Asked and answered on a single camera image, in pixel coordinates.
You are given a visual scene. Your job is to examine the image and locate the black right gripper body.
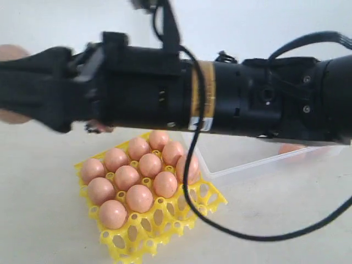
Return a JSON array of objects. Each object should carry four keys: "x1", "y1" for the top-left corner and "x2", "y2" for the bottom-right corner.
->
[{"x1": 68, "y1": 32, "x2": 192, "y2": 131}]

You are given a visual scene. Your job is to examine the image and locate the brown egg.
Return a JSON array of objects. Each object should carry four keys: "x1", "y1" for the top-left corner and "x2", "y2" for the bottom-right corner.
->
[
  {"x1": 139, "y1": 153, "x2": 162, "y2": 179},
  {"x1": 126, "y1": 184, "x2": 153, "y2": 213},
  {"x1": 175, "y1": 155, "x2": 199, "y2": 185},
  {"x1": 128, "y1": 137, "x2": 151, "y2": 161},
  {"x1": 98, "y1": 200, "x2": 127, "y2": 229},
  {"x1": 87, "y1": 177, "x2": 116, "y2": 206},
  {"x1": 153, "y1": 171, "x2": 178, "y2": 199},
  {"x1": 1, "y1": 44, "x2": 30, "y2": 124},
  {"x1": 162, "y1": 141, "x2": 184, "y2": 167},
  {"x1": 104, "y1": 147, "x2": 129, "y2": 172},
  {"x1": 148, "y1": 130, "x2": 169, "y2": 151},
  {"x1": 80, "y1": 158, "x2": 106, "y2": 184},
  {"x1": 113, "y1": 166, "x2": 140, "y2": 191},
  {"x1": 278, "y1": 144, "x2": 306, "y2": 155}
]

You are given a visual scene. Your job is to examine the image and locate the yellow plastic egg tray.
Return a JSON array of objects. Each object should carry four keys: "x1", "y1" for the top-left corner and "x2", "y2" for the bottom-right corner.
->
[{"x1": 74, "y1": 131, "x2": 228, "y2": 264}]

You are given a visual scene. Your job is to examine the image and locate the clear plastic container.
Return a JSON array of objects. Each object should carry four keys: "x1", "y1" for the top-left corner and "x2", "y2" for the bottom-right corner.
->
[{"x1": 194, "y1": 134, "x2": 347, "y2": 186}]

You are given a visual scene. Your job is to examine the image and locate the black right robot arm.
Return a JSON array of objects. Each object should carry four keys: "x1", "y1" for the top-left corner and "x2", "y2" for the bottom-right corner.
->
[{"x1": 1, "y1": 31, "x2": 351, "y2": 145}]

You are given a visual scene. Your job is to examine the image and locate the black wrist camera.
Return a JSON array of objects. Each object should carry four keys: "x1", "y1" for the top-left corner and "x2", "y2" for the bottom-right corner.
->
[{"x1": 130, "y1": 0, "x2": 180, "y2": 54}]

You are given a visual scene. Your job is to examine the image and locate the black cable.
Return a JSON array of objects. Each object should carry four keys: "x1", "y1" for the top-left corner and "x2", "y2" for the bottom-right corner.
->
[{"x1": 150, "y1": 0, "x2": 352, "y2": 242}]

